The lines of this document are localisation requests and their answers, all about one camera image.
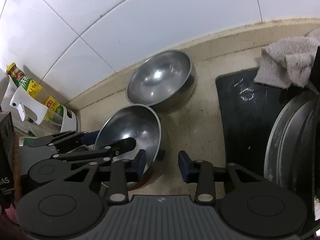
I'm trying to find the white spray bottle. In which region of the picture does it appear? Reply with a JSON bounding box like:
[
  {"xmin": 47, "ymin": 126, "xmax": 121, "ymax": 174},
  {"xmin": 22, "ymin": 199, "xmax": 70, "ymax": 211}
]
[{"xmin": 0, "ymin": 68, "xmax": 48, "ymax": 126}]

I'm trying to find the grey rag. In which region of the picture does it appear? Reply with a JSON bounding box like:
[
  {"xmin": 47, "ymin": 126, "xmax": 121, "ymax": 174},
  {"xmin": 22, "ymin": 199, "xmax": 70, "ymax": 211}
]
[{"xmin": 253, "ymin": 28, "xmax": 320, "ymax": 90}]

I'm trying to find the black glass gas stove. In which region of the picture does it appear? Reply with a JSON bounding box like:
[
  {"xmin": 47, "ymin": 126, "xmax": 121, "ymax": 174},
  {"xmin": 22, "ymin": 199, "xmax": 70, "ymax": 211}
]
[{"xmin": 215, "ymin": 66, "xmax": 320, "ymax": 232}]

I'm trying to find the white two-tier condiment rack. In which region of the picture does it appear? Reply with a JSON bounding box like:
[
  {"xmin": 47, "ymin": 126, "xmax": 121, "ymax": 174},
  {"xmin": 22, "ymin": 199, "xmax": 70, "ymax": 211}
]
[{"xmin": 59, "ymin": 104, "xmax": 80, "ymax": 133}]

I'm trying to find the steel bowl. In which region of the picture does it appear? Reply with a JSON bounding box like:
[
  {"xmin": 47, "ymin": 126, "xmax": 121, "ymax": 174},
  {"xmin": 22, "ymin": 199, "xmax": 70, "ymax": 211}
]
[
  {"xmin": 94, "ymin": 104, "xmax": 166, "ymax": 189},
  {"xmin": 125, "ymin": 50, "xmax": 197, "ymax": 113}
]

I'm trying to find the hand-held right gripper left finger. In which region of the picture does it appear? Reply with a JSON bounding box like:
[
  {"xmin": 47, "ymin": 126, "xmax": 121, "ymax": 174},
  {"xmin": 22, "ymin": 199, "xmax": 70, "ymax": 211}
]
[{"xmin": 64, "ymin": 150, "xmax": 147, "ymax": 204}]

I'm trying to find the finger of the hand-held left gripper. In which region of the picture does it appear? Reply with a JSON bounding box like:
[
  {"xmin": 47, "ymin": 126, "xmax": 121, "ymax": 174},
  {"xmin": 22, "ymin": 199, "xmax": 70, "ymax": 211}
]
[
  {"xmin": 26, "ymin": 131, "xmax": 101, "ymax": 153},
  {"xmin": 51, "ymin": 137, "xmax": 137, "ymax": 162}
]

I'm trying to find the green yellow label bottle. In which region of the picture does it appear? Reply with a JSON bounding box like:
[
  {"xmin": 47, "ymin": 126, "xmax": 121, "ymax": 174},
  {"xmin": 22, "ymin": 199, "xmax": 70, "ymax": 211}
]
[{"xmin": 6, "ymin": 63, "xmax": 65, "ymax": 126}]

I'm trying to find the steel burner tray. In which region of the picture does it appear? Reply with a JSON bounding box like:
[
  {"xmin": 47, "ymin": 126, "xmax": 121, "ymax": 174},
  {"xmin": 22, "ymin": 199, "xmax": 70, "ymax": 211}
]
[{"xmin": 263, "ymin": 91, "xmax": 320, "ymax": 193}]

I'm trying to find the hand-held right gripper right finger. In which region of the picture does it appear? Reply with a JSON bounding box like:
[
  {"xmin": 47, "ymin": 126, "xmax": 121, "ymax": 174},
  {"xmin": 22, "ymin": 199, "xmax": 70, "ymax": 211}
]
[{"xmin": 178, "ymin": 150, "xmax": 269, "ymax": 204}]

